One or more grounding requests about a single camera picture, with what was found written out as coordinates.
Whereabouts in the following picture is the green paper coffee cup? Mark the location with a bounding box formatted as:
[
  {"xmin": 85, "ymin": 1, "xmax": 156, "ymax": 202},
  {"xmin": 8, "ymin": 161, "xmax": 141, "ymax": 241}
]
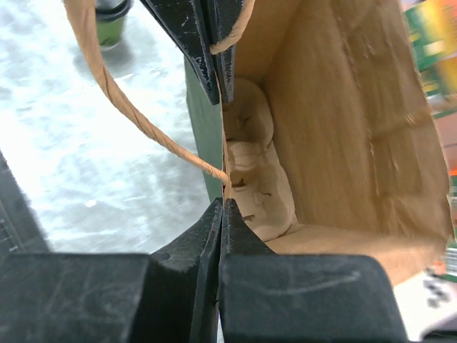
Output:
[{"xmin": 96, "ymin": 9, "xmax": 126, "ymax": 51}]

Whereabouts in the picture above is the black plastic cup lid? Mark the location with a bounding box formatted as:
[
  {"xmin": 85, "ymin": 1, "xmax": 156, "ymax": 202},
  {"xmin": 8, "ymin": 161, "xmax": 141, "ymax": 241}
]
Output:
[{"xmin": 95, "ymin": 0, "xmax": 132, "ymax": 21}]

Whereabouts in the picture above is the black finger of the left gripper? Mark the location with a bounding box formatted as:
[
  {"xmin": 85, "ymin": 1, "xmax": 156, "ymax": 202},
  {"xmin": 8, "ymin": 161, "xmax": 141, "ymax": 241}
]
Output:
[
  {"xmin": 141, "ymin": 0, "xmax": 220, "ymax": 105},
  {"xmin": 201, "ymin": 0, "xmax": 244, "ymax": 104}
]

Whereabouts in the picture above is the brown two-cup carrier tray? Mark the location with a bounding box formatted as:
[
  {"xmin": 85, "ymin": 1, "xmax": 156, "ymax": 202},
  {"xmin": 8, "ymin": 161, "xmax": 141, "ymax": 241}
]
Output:
[{"xmin": 223, "ymin": 78, "xmax": 296, "ymax": 241}]

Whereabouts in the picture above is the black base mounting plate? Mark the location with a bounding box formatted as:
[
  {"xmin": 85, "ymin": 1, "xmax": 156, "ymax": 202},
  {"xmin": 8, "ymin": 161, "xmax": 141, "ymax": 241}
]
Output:
[{"xmin": 0, "ymin": 154, "xmax": 49, "ymax": 256}]

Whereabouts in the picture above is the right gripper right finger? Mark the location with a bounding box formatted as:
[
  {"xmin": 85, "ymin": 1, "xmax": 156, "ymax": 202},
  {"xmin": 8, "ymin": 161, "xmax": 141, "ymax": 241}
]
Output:
[{"xmin": 219, "ymin": 199, "xmax": 408, "ymax": 342}]

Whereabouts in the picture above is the green paper gift bag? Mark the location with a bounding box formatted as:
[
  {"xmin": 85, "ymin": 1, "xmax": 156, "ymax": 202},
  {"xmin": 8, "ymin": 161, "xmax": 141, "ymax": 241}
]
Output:
[{"xmin": 64, "ymin": 1, "xmax": 453, "ymax": 284}]

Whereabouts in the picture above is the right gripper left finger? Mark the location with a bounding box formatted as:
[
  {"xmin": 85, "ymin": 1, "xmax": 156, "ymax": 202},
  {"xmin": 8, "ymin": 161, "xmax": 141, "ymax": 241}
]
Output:
[{"xmin": 1, "ymin": 199, "xmax": 223, "ymax": 342}]

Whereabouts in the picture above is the orange green crayon box right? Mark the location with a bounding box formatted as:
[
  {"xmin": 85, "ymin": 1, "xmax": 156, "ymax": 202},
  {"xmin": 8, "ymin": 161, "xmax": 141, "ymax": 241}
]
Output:
[{"xmin": 401, "ymin": 0, "xmax": 456, "ymax": 119}]

